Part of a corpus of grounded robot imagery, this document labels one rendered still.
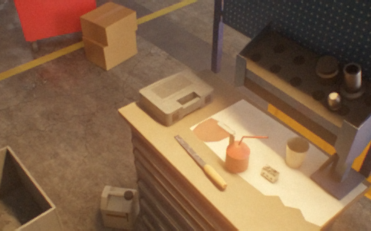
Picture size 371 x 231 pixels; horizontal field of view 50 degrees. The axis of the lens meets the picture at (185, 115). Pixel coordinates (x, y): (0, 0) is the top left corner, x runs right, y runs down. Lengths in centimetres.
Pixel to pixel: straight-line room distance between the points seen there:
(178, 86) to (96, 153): 131
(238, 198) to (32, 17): 290
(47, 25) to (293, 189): 297
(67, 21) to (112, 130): 131
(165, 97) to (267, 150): 47
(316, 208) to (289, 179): 14
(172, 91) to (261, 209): 63
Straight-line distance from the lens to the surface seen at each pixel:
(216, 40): 181
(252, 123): 165
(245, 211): 136
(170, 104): 161
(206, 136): 156
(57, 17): 389
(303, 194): 145
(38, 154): 299
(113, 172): 274
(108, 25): 346
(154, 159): 162
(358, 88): 130
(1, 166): 233
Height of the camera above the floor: 205
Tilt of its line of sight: 41 degrees down
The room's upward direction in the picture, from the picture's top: straight up
